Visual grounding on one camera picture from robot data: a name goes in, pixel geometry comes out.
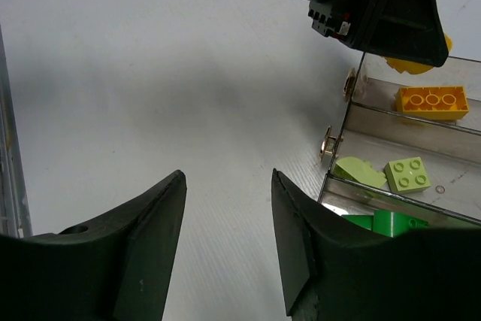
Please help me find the light green lego brick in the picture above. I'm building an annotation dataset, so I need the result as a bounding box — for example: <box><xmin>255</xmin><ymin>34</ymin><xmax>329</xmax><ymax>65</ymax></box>
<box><xmin>333</xmin><ymin>156</ymin><xmax>387</xmax><ymax>188</ymax></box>

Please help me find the orange rounded lego brick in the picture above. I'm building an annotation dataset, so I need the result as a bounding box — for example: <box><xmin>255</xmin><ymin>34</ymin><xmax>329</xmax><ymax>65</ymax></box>
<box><xmin>381</xmin><ymin>33</ymin><xmax>454</xmax><ymax>75</ymax></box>

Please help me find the green lego plate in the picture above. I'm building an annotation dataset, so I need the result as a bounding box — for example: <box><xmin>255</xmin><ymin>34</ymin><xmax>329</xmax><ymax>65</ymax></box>
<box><xmin>342</xmin><ymin>214</ymin><xmax>374</xmax><ymax>231</ymax></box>

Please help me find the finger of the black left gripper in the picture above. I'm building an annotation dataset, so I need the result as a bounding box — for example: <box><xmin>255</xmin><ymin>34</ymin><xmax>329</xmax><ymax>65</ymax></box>
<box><xmin>351</xmin><ymin>0</ymin><xmax>449</xmax><ymax>68</ymax></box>

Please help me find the aluminium front rail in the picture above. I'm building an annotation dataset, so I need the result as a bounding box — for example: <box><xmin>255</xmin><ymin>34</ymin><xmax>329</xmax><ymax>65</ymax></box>
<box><xmin>1</xmin><ymin>46</ymin><xmax>32</xmax><ymax>238</ymax></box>

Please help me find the lime square lego brick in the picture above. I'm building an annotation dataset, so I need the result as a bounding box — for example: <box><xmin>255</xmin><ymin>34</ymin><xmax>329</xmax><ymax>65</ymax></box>
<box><xmin>384</xmin><ymin>156</ymin><xmax>431</xmax><ymax>195</ymax></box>

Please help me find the green curved lego brick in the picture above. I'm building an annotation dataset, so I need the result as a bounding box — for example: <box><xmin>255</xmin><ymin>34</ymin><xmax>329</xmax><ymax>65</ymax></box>
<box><xmin>372</xmin><ymin>210</ymin><xmax>429</xmax><ymax>238</ymax></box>

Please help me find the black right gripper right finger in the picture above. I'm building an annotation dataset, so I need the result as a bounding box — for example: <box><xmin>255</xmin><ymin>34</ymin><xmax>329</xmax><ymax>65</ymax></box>
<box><xmin>271</xmin><ymin>171</ymin><xmax>480</xmax><ymax>320</ymax></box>

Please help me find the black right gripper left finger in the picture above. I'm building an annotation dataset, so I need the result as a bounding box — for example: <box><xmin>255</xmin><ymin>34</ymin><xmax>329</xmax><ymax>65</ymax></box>
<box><xmin>1</xmin><ymin>171</ymin><xmax>187</xmax><ymax>320</ymax></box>

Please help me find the clear three-compartment plastic container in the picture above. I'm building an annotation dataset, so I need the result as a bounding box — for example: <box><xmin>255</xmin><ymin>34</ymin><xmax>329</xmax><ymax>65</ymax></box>
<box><xmin>319</xmin><ymin>54</ymin><xmax>480</xmax><ymax>228</ymax></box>

